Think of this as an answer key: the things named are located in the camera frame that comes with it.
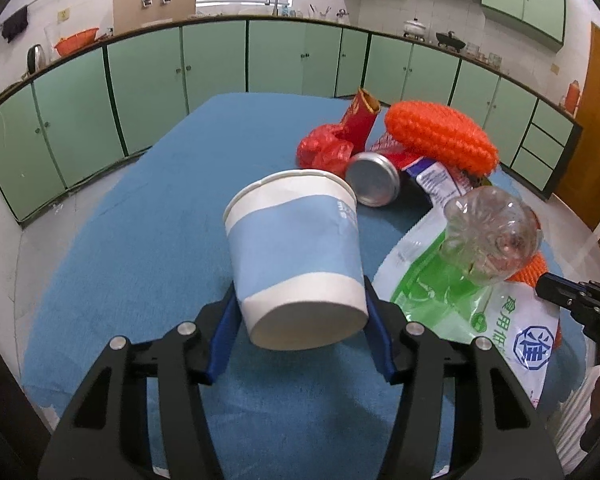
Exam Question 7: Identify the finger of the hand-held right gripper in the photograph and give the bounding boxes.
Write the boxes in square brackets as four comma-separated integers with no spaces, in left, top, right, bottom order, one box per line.
[536,272,600,348]

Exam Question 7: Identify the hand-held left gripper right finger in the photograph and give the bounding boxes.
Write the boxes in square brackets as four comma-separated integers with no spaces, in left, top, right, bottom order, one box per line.
[362,276,566,480]

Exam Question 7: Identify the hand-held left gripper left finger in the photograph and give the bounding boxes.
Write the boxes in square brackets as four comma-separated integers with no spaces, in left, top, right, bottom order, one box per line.
[39,282,241,480]

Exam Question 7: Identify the blue and white paper cup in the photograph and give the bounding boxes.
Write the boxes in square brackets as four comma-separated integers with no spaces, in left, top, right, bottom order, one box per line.
[223,170,370,351]

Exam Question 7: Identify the red drink can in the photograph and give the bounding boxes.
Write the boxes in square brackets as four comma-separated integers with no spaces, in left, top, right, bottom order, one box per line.
[345,151,428,207]

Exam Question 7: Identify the red and gold carton box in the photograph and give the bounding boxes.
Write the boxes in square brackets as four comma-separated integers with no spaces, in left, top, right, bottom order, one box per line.
[341,88,382,153]

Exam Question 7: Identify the small orange foam net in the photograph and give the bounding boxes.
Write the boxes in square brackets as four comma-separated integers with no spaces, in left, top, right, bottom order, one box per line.
[507,252,563,348]

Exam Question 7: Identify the green and white plastic bag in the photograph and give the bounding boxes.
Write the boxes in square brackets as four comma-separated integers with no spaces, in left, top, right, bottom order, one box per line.
[374,205,561,408]

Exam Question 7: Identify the clear plastic bottle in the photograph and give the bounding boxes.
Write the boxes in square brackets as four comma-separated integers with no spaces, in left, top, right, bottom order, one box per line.
[439,186,543,287]

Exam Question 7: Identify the white ribbed container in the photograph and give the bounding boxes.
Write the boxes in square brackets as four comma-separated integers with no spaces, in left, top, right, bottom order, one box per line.
[550,365,598,466]

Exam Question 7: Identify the blue tablecloth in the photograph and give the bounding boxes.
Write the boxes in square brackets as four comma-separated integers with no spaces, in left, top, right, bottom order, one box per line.
[22,92,600,480]

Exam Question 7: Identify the blue and white wrapper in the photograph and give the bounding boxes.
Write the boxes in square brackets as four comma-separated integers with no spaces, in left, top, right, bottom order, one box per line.
[414,162,481,211]

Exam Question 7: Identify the wooden door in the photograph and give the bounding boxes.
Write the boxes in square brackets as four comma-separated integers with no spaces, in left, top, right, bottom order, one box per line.
[552,22,600,261]

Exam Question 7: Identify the crumpled red plastic bag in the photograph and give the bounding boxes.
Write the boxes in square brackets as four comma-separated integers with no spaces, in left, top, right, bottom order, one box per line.
[296,123,356,176]

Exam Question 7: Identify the large orange foam net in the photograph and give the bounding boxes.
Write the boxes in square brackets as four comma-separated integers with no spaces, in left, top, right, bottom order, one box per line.
[384,101,499,177]

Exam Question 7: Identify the green base cabinets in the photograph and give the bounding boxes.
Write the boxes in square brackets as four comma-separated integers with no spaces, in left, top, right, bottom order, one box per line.
[0,16,583,223]

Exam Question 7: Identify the black wok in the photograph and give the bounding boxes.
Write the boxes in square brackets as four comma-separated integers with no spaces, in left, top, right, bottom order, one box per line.
[435,31,466,50]

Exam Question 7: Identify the orange plastic basket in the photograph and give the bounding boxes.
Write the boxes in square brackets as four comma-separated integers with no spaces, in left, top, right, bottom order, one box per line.
[54,27,101,58]

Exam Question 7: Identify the metal kettle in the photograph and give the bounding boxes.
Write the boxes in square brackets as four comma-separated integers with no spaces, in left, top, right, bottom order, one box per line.
[26,44,48,73]

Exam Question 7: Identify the cardboard sheet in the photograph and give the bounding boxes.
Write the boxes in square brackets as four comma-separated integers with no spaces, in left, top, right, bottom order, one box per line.
[112,0,198,36]

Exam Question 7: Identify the dark cloth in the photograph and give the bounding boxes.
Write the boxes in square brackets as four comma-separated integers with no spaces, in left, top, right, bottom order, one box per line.
[1,5,30,43]

